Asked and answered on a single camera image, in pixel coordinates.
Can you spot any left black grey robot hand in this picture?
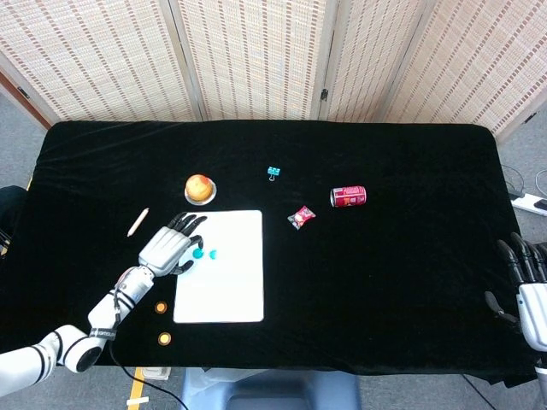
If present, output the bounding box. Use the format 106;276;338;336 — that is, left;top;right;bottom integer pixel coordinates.
138;211;209;277

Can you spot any right black grey robot hand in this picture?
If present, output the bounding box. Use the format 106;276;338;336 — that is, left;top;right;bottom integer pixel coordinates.
484;231;547;354

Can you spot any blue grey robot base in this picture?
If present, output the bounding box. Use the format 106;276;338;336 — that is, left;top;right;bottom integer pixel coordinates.
178;367;362;410

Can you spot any white magnetic board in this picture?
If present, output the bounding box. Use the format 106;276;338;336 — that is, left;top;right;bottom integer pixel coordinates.
172;209;265;325

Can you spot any orange fruit on plate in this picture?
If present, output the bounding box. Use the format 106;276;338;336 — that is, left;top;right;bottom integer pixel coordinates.
184;173;217;207

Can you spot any white power strip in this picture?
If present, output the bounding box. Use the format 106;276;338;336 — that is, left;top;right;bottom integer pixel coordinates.
511;192;547;217

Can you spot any white floor box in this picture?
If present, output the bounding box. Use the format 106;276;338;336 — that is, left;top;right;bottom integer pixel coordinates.
142;366;173;381

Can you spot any red snack packet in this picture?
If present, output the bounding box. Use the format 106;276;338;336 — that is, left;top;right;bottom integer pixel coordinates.
286;205;317;231

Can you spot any black velvet table cloth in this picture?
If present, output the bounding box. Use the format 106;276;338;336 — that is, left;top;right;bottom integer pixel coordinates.
7;119;538;389

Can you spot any black fabric object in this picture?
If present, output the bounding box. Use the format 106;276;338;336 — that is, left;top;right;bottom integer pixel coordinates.
0;185;27;257

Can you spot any red drink can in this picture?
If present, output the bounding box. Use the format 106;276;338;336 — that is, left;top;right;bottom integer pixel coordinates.
329;184;368;208

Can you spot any woven bamboo folding screen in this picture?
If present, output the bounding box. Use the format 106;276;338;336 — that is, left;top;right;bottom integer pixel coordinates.
0;0;547;144

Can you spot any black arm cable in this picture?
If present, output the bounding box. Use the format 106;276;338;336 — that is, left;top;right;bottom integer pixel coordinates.
109;289;189;410

